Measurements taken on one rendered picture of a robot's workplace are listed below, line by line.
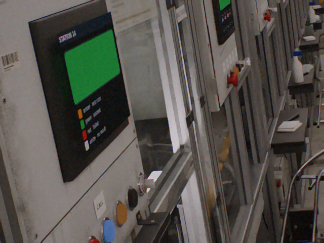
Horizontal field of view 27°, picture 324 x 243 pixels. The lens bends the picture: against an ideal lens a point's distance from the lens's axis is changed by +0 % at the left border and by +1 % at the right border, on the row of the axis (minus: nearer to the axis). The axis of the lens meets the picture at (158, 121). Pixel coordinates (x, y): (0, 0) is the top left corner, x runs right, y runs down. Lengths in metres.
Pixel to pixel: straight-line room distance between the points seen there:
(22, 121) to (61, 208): 0.13
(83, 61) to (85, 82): 0.03
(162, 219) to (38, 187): 0.36
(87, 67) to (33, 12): 0.12
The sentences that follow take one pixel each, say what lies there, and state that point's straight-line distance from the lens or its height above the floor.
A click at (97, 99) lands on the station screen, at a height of 1.61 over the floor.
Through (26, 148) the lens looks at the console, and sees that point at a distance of 0.77.
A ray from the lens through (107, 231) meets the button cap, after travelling 0.95.
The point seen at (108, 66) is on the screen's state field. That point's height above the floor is 1.64.
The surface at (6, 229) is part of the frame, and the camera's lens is 0.74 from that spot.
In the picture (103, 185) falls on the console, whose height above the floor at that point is 1.48.
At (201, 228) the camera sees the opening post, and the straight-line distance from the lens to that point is 1.61.
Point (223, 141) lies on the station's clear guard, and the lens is 2.02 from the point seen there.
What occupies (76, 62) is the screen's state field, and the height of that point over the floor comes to 1.67.
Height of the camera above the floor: 1.79
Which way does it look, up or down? 14 degrees down
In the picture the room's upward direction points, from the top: 10 degrees counter-clockwise
